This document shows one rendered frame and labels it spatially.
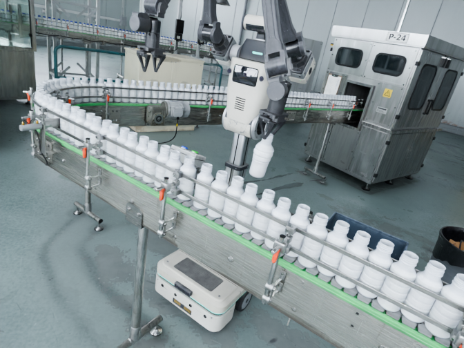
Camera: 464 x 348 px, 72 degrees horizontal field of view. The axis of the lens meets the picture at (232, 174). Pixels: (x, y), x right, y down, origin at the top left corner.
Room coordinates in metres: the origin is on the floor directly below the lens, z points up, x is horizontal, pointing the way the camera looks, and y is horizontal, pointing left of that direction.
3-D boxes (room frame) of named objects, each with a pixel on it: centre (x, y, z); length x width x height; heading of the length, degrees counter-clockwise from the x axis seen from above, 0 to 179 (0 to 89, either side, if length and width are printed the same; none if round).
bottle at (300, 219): (0.86, -0.23, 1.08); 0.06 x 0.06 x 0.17
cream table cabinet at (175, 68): (5.36, 1.39, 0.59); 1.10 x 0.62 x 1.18; 131
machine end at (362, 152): (5.02, -2.02, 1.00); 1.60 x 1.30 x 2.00; 131
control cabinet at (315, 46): (8.03, -1.05, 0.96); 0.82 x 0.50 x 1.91; 131
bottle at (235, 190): (0.98, -0.02, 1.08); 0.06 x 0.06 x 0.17
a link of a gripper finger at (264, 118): (1.12, -0.10, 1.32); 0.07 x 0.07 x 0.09; 56
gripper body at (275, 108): (1.12, -0.11, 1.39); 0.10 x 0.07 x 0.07; 146
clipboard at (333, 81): (4.82, -1.17, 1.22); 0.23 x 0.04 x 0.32; 41
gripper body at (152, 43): (1.41, 0.43, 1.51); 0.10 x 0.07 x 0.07; 149
